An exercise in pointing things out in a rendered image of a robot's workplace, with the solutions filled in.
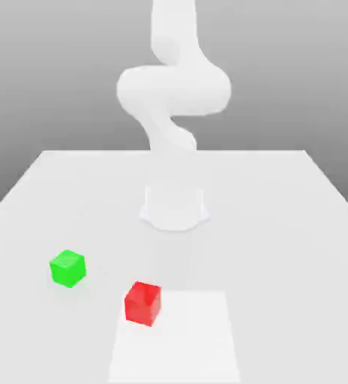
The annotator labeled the small red cube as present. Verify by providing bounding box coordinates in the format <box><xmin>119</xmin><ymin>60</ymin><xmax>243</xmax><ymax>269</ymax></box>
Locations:
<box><xmin>124</xmin><ymin>280</ymin><xmax>163</xmax><ymax>328</ymax></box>

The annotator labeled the small green cube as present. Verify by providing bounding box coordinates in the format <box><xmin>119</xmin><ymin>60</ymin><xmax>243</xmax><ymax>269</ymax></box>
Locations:
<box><xmin>48</xmin><ymin>249</ymin><xmax>87</xmax><ymax>289</ymax></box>

